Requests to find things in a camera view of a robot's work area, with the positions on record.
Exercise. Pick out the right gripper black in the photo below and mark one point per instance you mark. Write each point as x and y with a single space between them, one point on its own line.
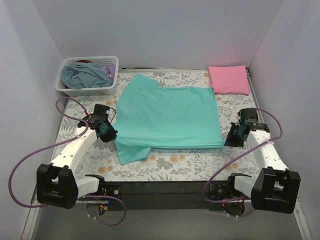
232 136

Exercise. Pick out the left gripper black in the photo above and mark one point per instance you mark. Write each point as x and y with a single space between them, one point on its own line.
108 133

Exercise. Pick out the teal t-shirt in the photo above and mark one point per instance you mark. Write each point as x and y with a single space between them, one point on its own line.
150 116

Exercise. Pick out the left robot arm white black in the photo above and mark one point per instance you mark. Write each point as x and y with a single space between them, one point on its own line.
56 184

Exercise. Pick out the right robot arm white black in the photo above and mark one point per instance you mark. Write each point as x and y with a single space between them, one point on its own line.
276 187

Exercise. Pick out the floral patterned table mat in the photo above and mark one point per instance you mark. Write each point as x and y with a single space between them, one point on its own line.
161 165

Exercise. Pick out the white plastic laundry basket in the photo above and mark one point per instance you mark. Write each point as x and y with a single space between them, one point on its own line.
100 60

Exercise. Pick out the lilac t-shirt in basket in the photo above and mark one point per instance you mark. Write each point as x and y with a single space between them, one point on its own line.
110 72

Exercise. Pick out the grey-blue t-shirt in basket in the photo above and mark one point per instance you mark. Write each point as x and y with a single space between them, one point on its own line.
83 75

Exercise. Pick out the folded pink t-shirt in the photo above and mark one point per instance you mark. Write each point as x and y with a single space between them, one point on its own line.
229 80

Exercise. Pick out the dark red garment in basket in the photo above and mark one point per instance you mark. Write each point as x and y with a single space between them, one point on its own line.
83 61

